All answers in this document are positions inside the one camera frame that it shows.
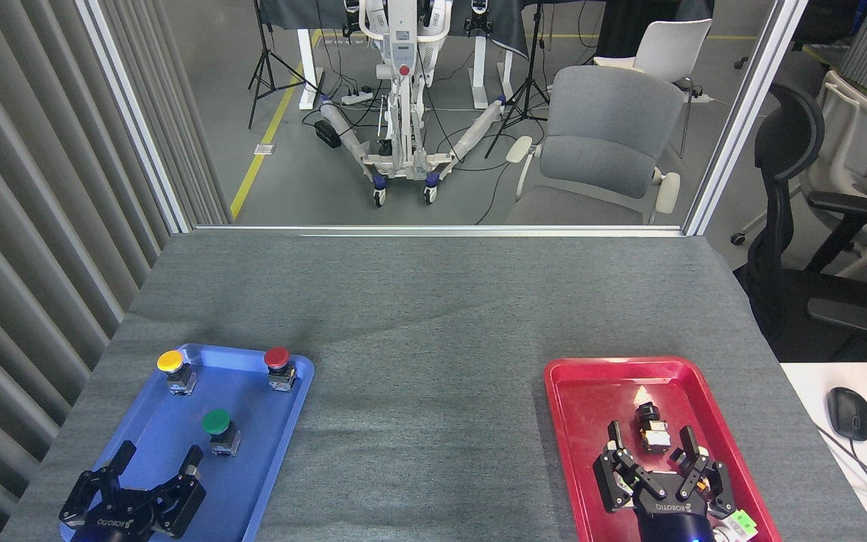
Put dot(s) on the black knob switch white base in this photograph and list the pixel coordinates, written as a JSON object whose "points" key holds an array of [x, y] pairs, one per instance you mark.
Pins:
{"points": [[655, 435]]}

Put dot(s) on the red push button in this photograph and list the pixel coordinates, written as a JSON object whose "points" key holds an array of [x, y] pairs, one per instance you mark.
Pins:
{"points": [[277, 357]]}

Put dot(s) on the white power strip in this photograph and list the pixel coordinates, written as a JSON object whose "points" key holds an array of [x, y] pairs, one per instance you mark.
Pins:
{"points": [[357, 95]]}

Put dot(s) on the black camera tripod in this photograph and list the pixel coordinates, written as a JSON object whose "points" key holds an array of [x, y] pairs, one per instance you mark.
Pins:
{"points": [[530, 83], [265, 53]]}

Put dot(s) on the white desk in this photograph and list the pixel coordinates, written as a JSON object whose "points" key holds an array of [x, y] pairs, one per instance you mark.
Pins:
{"points": [[810, 391]]}

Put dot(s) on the black cloth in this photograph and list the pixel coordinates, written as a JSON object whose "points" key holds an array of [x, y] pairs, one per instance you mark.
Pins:
{"points": [[509, 30]]}

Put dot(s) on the black power adapter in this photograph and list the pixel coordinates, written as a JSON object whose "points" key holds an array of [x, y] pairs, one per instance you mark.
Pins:
{"points": [[327, 134]]}

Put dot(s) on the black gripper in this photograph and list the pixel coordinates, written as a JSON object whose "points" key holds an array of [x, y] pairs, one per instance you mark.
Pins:
{"points": [[121, 519], [674, 519]]}

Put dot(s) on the white table leg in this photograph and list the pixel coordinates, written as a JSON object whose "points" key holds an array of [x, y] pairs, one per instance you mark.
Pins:
{"points": [[481, 71], [305, 68]]}

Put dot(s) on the black computer mouse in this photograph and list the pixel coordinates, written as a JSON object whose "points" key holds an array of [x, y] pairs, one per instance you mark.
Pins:
{"points": [[849, 414]]}

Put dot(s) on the white plastic chair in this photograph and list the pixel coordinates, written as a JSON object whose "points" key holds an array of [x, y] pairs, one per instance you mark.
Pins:
{"points": [[674, 45]]}

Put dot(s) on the green and white switch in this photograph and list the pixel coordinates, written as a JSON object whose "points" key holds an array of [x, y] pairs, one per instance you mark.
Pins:
{"points": [[738, 522]]}

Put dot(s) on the blue plastic tray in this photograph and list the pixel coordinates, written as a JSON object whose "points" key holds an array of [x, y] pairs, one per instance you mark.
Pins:
{"points": [[253, 452]]}

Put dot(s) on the grey office chair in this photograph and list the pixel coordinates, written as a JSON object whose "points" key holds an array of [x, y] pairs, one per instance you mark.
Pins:
{"points": [[606, 113]]}

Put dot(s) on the red plastic tray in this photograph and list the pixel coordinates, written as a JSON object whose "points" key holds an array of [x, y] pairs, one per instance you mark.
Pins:
{"points": [[591, 391]]}

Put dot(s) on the silver frame rail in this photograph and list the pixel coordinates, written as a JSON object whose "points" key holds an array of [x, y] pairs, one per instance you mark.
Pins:
{"points": [[441, 230]]}

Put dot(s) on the black mesh office chair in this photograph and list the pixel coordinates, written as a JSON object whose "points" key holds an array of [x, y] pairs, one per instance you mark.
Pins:
{"points": [[787, 128]]}

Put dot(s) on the yellow push button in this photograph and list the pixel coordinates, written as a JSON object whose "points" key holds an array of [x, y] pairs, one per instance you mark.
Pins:
{"points": [[171, 362]]}

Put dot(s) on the black knob switch orange base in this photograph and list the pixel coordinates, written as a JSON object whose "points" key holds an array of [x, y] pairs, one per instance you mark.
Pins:
{"points": [[678, 455]]}

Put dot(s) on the white frame office chair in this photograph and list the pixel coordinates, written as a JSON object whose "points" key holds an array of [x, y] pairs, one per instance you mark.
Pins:
{"points": [[855, 128]]}

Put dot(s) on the green push button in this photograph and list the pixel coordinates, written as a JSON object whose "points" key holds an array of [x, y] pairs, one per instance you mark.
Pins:
{"points": [[216, 422]]}

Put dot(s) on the silver frame post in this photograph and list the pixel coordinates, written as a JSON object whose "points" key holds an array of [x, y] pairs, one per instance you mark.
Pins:
{"points": [[742, 113], [129, 113]]}

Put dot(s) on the white wheeled stand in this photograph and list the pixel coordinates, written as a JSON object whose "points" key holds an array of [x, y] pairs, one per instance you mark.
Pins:
{"points": [[403, 45]]}

